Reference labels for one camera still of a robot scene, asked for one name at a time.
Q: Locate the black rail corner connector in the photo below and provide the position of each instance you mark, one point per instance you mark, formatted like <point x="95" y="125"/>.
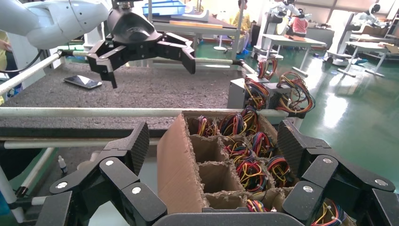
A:
<point x="296" y="114"/>

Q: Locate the dark grey textured table mat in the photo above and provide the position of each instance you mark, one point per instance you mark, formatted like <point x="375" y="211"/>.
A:
<point x="156" y="90"/>

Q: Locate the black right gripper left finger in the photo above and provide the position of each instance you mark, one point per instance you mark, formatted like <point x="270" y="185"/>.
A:
<point x="124" y="174"/>

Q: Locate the person in pink top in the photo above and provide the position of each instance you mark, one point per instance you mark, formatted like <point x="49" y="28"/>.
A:
<point x="299" y="26"/>

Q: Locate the person in yellow top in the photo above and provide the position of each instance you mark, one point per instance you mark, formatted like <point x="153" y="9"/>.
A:
<point x="11" y="68"/>
<point x="241" y="21"/>

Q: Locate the brown cardboard divider box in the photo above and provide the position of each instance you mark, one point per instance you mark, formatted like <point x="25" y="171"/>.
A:
<point x="177" y="174"/>

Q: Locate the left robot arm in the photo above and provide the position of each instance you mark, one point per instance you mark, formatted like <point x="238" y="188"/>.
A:
<point x="62" y="21"/>

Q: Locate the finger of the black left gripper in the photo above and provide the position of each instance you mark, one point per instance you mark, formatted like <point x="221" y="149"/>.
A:
<point x="180" y="48"/>
<point x="103" y="59"/>

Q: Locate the white frame background table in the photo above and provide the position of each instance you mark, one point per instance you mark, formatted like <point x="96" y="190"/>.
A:
<point x="364" y="46"/>
<point x="193" y="30"/>
<point x="290" y="40"/>

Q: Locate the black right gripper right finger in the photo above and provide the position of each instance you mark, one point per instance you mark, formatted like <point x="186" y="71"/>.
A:
<point x="318" y="168"/>

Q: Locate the black smartphone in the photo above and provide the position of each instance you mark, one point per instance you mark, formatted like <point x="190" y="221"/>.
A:
<point x="82" y="81"/>

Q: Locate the small white dropper bottle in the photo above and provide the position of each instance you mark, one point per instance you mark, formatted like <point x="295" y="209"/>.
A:
<point x="63" y="167"/>

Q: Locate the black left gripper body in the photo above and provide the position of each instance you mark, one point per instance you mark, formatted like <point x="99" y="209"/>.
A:
<point x="134" y="31"/>

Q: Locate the white humanoid robot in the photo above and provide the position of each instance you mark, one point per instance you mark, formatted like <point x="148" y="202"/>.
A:
<point x="269" y="31"/>
<point x="341" y="37"/>

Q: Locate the blue plastic crate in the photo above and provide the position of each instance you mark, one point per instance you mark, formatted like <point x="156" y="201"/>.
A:
<point x="162" y="7"/>

